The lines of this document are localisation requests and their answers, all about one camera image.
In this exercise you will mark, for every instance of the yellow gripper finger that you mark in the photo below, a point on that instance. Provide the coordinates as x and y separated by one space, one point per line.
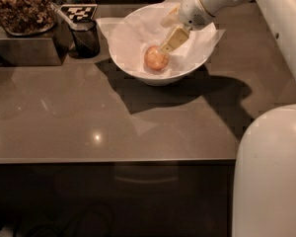
175 38
170 19

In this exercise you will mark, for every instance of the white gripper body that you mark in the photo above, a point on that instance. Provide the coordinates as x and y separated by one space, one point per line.
191 13

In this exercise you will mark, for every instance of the orange red apple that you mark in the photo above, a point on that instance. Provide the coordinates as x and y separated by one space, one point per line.
155 59

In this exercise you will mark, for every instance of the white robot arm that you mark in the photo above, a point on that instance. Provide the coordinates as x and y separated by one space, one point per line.
264 193

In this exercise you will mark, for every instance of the white bowl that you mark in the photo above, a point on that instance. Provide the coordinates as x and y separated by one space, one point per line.
154 74

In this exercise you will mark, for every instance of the white paper sheet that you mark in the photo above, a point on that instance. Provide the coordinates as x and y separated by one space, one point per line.
134 33

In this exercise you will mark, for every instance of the black mesh pen cup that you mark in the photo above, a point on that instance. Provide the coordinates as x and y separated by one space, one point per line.
85 36

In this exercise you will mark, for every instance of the black white marker card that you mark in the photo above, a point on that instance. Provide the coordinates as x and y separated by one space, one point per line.
79 12

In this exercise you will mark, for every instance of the grey metal box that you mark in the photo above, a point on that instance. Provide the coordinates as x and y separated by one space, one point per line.
47 49

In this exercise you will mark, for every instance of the glass jar of nuts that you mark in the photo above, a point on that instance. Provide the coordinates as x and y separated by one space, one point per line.
26 17

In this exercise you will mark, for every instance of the white spoon handle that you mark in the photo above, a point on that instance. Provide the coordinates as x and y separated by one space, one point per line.
70 23

